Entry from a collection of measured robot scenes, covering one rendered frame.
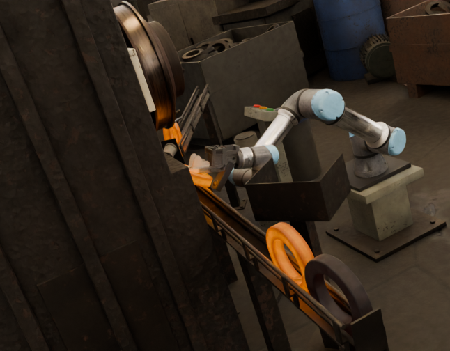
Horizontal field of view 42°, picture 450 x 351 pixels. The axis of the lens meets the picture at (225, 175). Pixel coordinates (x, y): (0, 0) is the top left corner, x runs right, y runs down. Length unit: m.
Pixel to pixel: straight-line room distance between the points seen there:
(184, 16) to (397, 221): 4.18
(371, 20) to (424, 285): 3.41
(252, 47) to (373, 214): 2.24
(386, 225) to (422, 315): 0.57
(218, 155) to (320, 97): 0.47
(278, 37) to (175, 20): 2.02
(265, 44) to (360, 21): 1.10
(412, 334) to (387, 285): 0.33
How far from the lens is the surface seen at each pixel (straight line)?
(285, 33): 4.81
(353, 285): 1.22
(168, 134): 2.62
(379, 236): 2.74
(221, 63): 4.38
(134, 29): 1.94
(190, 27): 6.39
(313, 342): 2.27
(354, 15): 5.40
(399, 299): 2.41
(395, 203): 2.74
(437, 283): 2.47
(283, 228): 1.38
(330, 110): 2.23
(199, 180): 1.95
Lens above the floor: 1.41
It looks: 20 degrees down
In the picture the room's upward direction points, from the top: 17 degrees counter-clockwise
